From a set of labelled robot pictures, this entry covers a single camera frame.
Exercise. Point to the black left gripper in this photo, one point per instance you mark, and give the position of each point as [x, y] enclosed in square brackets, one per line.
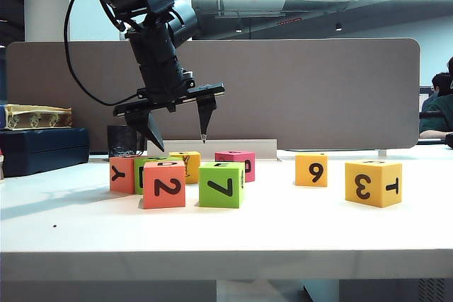
[166, 95]

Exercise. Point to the yellow foam block alligator print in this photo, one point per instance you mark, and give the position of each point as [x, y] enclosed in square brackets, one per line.
[194, 174]

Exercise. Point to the salmon foam block number 2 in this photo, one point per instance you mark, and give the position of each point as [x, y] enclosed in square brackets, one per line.
[152, 201]

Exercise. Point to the green foam block number 7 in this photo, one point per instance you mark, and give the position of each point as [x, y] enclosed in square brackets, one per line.
[209, 199]

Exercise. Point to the yellow foam block number 3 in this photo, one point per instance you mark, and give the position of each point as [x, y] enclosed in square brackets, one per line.
[354, 196]

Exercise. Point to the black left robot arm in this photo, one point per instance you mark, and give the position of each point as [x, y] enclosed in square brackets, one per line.
[152, 44]

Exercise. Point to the green foam block letter D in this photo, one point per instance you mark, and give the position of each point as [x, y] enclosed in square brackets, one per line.
[137, 165]

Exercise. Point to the salmon foam block letter Y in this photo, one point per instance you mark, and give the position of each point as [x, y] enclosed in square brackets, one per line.
[127, 185]

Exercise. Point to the pink foam block letter B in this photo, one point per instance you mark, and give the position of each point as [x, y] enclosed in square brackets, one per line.
[252, 176]

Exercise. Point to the black mug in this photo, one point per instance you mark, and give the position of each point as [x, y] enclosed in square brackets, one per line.
[118, 139]

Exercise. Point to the dark blue case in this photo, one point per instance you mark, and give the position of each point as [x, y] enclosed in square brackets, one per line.
[42, 150]

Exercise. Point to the gold patterned cardboard box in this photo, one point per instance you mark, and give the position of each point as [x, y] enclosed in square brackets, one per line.
[35, 118]

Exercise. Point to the yellow foam block number 9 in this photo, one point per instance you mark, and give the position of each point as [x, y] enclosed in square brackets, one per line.
[304, 180]

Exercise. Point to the brown fabric desk divider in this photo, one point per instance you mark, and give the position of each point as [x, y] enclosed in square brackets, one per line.
[318, 93]

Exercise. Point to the red led ceiling sign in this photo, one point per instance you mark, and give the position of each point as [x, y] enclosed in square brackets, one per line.
[289, 22]

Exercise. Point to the black ceiling spotlight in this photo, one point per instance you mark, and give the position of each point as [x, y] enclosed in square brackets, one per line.
[338, 28]

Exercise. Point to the white divider foot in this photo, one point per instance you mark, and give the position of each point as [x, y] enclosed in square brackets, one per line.
[382, 153]

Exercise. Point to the person in green shirt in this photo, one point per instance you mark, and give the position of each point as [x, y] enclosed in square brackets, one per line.
[437, 111]

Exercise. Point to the grey vented cabinet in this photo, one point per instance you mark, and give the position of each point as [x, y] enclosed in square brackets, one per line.
[431, 291]

